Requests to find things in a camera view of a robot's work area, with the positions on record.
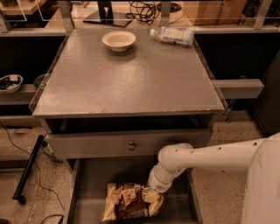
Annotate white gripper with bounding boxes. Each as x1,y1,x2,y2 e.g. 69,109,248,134
142,169,173,216

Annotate brown chip bag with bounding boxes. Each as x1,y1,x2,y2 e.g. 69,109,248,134
101,183,153,222

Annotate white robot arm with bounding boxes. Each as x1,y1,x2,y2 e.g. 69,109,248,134
148,133,280,224

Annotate grey top drawer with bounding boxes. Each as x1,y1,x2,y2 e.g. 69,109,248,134
46,129,213,159

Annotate round metal drawer knob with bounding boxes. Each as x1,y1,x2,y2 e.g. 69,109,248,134
128,142,137,151

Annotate grey open middle drawer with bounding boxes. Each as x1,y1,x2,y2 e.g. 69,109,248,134
63,156,203,224

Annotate grey drawer cabinet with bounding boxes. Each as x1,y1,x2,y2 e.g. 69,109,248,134
29,27,229,224

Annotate black bar on floor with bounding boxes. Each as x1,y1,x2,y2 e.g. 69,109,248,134
12,135,44,205

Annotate white paper bowl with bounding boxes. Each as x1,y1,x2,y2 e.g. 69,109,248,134
102,31,136,53

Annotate dark round bowl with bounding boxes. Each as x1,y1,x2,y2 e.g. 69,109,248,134
33,73,48,88

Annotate clear plastic water bottle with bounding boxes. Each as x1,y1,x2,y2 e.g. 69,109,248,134
150,27,194,46

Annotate white bowl with items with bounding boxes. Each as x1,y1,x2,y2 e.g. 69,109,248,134
0,74,24,93

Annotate black monitor stand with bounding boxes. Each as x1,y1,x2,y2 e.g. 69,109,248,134
83,1,132,27

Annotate black floor cable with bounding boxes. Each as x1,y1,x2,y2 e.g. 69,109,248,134
0,120,67,224

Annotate black coiled cables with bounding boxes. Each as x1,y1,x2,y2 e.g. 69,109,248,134
125,0,161,26

